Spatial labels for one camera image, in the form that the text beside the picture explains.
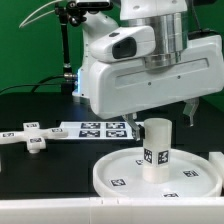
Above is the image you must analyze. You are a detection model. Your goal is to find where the white cross-shaped table base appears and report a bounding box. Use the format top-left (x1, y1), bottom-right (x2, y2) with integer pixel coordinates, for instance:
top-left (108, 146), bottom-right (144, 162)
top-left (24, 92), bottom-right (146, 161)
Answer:
top-left (0, 122), bottom-right (68, 154)

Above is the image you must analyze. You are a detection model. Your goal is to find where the white round table top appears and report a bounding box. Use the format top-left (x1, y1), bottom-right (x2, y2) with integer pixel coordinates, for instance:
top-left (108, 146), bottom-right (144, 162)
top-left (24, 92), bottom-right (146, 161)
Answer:
top-left (93, 147), bottom-right (222, 198)

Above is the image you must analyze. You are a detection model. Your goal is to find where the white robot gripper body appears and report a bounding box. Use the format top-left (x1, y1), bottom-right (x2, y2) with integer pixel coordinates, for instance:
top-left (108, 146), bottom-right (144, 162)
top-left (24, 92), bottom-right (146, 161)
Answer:
top-left (89, 35), bottom-right (224, 119)

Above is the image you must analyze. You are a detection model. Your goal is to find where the white marker sheet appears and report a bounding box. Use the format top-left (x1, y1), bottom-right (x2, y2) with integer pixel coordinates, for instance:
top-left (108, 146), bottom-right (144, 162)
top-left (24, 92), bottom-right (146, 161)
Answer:
top-left (60, 122), bottom-right (133, 140)

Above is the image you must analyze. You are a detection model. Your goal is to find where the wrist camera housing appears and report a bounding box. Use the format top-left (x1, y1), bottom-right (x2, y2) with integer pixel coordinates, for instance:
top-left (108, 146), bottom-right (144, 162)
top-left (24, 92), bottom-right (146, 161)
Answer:
top-left (90, 26), bottom-right (156, 63)

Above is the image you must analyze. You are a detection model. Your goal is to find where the white block at right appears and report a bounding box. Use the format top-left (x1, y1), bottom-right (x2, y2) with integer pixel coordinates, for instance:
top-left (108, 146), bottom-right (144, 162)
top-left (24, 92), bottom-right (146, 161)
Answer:
top-left (209, 152), bottom-right (224, 184)

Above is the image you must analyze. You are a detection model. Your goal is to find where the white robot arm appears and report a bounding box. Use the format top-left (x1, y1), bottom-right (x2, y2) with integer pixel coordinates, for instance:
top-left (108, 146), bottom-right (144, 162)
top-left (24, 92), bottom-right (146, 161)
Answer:
top-left (74, 0), bottom-right (224, 140)

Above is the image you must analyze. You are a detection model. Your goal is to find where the white front rail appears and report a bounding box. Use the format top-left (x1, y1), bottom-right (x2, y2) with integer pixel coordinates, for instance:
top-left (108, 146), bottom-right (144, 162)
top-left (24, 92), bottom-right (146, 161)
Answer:
top-left (0, 197), bottom-right (224, 224)

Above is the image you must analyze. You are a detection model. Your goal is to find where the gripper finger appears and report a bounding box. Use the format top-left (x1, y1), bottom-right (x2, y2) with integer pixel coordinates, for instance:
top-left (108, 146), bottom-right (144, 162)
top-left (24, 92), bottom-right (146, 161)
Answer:
top-left (183, 98), bottom-right (199, 127)
top-left (122, 113), bottom-right (141, 141)

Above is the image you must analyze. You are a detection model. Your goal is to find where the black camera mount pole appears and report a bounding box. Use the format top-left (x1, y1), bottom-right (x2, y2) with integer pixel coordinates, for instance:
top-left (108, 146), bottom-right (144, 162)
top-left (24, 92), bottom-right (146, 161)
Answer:
top-left (55, 1), bottom-right (86, 95)

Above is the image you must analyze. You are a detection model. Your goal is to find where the black cable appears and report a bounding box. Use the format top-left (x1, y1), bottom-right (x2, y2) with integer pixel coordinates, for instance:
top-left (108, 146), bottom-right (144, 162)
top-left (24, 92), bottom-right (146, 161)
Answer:
top-left (0, 75), bottom-right (68, 96)

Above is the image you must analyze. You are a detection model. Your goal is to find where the white cable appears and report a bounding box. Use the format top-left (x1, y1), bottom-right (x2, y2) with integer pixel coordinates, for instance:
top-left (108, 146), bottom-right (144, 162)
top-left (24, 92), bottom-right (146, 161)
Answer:
top-left (18, 0), bottom-right (64, 29)

